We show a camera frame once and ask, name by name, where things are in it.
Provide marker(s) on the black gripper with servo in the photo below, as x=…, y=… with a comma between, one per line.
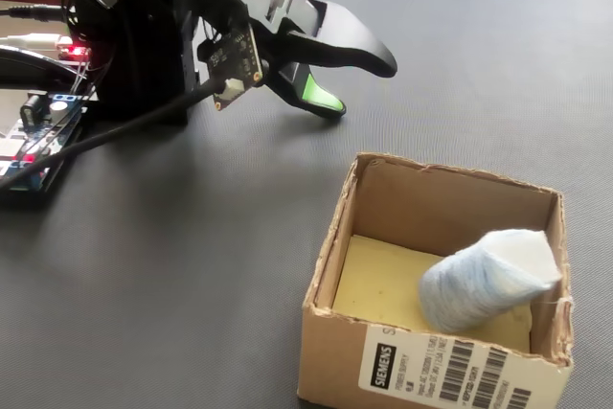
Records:
x=282, y=11

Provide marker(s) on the blue white sponge block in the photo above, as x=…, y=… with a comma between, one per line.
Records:
x=469, y=289

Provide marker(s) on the small board with red LED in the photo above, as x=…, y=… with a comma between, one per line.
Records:
x=72, y=51

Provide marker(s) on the black barrel power plug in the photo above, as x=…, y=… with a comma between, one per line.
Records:
x=29, y=12

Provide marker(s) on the black textured table mat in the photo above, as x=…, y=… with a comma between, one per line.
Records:
x=191, y=260

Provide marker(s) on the black robot arm with base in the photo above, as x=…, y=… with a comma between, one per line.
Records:
x=139, y=69

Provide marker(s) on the black curved glossy plate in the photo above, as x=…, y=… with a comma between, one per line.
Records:
x=29, y=61

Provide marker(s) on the white Siemens barcode label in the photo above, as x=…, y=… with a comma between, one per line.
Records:
x=407, y=370

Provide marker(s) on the blue controller circuit board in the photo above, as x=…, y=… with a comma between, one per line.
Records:
x=9, y=148

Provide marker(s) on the electronics circuit board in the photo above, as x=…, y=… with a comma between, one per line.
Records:
x=19, y=198

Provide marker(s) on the yellow sheet box liner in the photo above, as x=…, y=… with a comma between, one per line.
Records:
x=378, y=284

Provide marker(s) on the open cardboard box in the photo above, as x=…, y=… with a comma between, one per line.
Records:
x=335, y=361

